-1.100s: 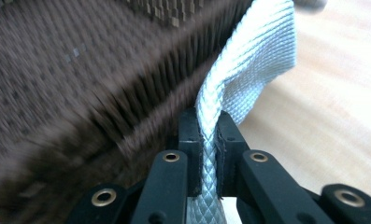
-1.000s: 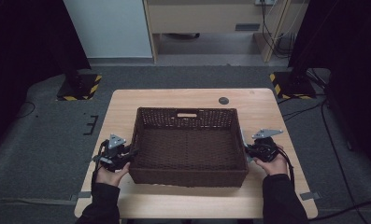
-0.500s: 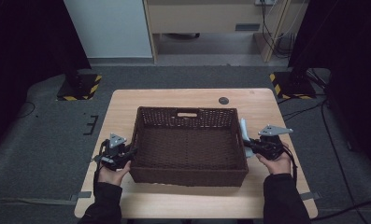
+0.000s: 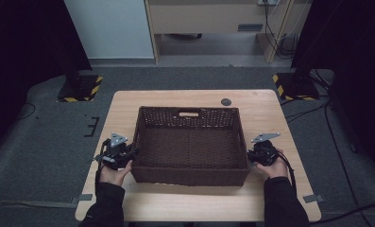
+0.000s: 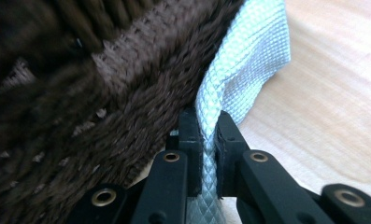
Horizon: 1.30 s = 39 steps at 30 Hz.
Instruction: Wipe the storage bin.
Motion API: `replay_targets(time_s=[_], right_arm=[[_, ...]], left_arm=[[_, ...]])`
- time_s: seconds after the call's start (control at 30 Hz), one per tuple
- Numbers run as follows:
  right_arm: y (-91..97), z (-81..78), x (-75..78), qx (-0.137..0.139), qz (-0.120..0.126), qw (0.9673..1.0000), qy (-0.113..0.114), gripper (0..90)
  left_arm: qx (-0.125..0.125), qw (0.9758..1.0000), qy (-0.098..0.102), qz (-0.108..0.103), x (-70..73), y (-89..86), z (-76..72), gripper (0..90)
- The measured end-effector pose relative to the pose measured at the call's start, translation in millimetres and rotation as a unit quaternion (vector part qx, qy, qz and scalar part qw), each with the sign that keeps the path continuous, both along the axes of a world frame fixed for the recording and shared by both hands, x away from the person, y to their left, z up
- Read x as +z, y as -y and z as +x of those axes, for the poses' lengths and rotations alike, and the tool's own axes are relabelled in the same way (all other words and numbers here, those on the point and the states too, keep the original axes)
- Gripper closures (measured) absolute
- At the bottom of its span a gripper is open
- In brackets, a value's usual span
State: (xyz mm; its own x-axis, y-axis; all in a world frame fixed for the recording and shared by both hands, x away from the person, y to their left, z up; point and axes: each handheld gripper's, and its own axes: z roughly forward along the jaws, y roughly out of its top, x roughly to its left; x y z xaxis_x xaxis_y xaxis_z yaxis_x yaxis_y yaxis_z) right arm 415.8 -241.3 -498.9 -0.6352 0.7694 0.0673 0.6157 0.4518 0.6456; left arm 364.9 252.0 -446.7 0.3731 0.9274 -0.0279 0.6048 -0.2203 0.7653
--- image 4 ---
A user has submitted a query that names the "thin black floor cable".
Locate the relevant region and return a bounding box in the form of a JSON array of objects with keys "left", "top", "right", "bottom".
[{"left": 17, "top": 101, "right": 37, "bottom": 121}]

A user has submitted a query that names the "person's right hand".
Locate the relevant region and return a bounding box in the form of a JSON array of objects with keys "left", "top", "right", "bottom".
[{"left": 254, "top": 148, "right": 289, "bottom": 181}]

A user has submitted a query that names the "black curtain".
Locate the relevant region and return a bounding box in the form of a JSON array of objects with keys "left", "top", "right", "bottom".
[
  {"left": 0, "top": 0, "right": 93, "bottom": 160},
  {"left": 290, "top": 0, "right": 375, "bottom": 178}
]

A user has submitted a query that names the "left hand-held gripper cable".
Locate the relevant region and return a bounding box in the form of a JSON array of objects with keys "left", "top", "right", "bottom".
[{"left": 94, "top": 138, "right": 111, "bottom": 197}]

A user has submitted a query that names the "brown woven basket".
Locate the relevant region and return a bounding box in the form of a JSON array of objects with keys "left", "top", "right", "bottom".
[{"left": 131, "top": 106, "right": 251, "bottom": 187}]

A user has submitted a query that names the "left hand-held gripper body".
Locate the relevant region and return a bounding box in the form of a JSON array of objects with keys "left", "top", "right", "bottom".
[{"left": 94, "top": 132, "right": 135, "bottom": 171}]

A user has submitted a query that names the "hand-held gripper cable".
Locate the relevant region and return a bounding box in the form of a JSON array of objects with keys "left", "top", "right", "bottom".
[
  {"left": 275, "top": 149, "right": 298, "bottom": 197},
  {"left": 94, "top": 138, "right": 111, "bottom": 197}
]

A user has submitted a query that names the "white panel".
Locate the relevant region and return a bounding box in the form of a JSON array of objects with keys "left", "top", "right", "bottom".
[{"left": 63, "top": 0, "right": 155, "bottom": 61}]

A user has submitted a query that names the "wooden background desk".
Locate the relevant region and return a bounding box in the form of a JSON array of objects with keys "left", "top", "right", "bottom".
[{"left": 144, "top": 0, "right": 296, "bottom": 64}]

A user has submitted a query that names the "bundle of desk cables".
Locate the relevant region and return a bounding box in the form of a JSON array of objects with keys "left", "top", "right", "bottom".
[{"left": 263, "top": 0, "right": 300, "bottom": 61}]

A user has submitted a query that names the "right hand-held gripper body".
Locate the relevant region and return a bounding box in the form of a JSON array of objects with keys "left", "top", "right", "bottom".
[{"left": 250, "top": 132, "right": 281, "bottom": 167}]

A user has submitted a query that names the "right hand-held gripper cable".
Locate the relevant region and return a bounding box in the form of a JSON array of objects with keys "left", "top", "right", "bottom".
[{"left": 275, "top": 149, "right": 298, "bottom": 197}]

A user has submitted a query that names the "person's left hand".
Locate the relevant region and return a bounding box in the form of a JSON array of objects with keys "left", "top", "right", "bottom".
[{"left": 98, "top": 159, "right": 133, "bottom": 187}]

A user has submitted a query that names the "grey tape strip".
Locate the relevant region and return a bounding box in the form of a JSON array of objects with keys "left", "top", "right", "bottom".
[
  {"left": 70, "top": 193, "right": 94, "bottom": 204},
  {"left": 302, "top": 194, "right": 325, "bottom": 204}
]

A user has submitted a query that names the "striped black stand base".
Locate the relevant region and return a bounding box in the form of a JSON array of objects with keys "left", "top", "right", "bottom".
[
  {"left": 271, "top": 72, "right": 320, "bottom": 101},
  {"left": 56, "top": 74, "right": 104, "bottom": 103}
]

